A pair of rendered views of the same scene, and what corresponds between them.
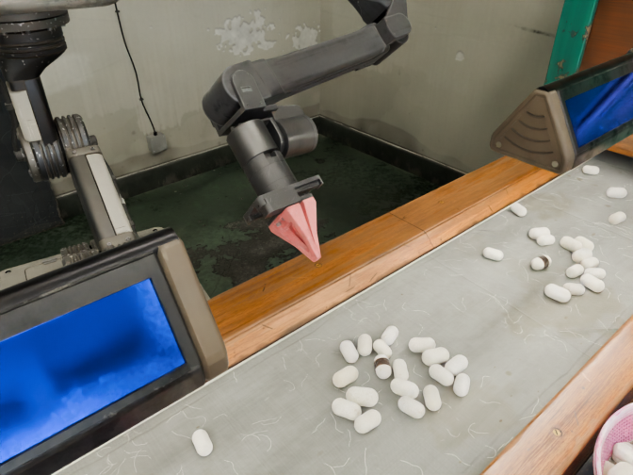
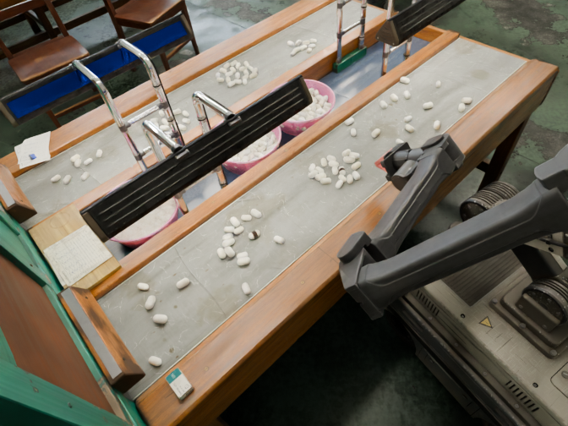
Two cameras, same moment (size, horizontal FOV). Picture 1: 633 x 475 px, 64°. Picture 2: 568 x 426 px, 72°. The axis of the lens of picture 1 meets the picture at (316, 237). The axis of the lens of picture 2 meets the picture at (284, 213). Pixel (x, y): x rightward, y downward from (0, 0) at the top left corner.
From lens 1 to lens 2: 143 cm
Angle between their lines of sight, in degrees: 95
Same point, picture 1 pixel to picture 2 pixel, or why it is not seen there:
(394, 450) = (337, 150)
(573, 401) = (275, 159)
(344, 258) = (365, 219)
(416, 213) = (321, 266)
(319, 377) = (366, 168)
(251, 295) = not seen: hidden behind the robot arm
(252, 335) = not seen: hidden behind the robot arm
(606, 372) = (259, 170)
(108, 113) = not seen: outside the picture
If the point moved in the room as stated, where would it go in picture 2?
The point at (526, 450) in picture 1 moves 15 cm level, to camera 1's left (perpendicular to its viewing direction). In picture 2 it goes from (297, 144) to (341, 140)
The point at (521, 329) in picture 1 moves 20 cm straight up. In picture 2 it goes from (280, 196) to (272, 150)
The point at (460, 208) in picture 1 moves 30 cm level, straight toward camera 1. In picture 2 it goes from (291, 275) to (316, 191)
